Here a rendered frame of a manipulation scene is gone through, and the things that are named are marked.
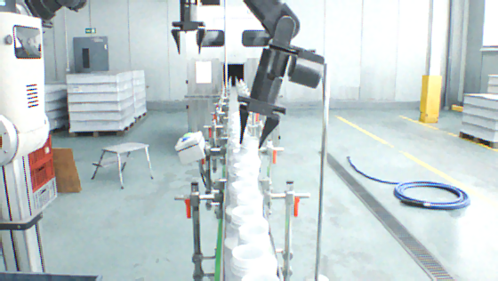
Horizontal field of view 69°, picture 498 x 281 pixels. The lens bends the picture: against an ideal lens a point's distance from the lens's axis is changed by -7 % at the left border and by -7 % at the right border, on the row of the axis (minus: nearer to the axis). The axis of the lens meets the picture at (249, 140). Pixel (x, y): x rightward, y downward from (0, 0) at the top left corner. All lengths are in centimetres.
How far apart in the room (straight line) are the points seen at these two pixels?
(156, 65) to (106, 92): 402
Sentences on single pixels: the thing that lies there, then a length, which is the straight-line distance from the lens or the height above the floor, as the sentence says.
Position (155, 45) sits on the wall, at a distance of 1121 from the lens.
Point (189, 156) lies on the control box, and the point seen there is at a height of 106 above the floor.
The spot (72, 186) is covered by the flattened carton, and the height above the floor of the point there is 8.
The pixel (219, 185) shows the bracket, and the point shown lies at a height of 111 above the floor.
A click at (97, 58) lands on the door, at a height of 149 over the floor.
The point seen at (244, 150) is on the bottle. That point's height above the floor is 118.
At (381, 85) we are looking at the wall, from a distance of 1186.
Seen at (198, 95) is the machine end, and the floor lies 88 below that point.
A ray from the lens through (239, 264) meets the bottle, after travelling 42.
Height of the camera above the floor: 137
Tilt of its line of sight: 12 degrees down
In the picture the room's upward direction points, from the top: straight up
